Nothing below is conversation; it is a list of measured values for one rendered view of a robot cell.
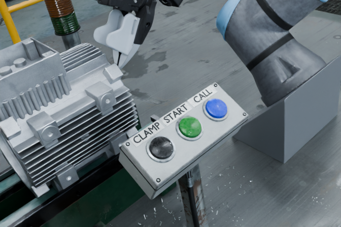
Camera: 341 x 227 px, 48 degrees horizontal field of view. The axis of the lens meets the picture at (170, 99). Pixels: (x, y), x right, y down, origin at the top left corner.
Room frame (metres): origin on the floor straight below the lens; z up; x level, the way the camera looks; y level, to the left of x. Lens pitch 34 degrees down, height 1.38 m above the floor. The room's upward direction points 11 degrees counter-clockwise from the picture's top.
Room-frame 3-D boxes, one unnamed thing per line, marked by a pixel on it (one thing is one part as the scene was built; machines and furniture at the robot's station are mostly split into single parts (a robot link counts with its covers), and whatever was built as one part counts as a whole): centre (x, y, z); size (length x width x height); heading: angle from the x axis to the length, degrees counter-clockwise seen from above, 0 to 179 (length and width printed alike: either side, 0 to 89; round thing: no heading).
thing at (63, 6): (0.91, 0.22, 1.10); 0.06 x 0.06 x 0.04
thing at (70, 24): (0.91, 0.22, 1.05); 0.06 x 0.06 x 0.04
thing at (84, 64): (0.56, 0.19, 1.01); 0.20 x 0.19 x 0.19; 125
